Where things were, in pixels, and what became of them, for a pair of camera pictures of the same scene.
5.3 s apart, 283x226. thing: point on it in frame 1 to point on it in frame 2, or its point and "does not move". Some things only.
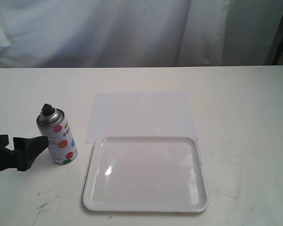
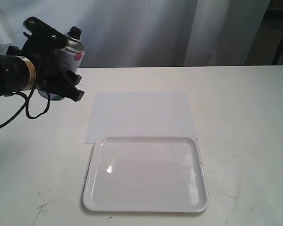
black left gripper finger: (21, 157) to (46, 32)
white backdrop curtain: (45, 34) does not move
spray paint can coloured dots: (52, 124) to (70, 56)
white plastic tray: (145, 174) does not move
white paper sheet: (140, 114) does not move
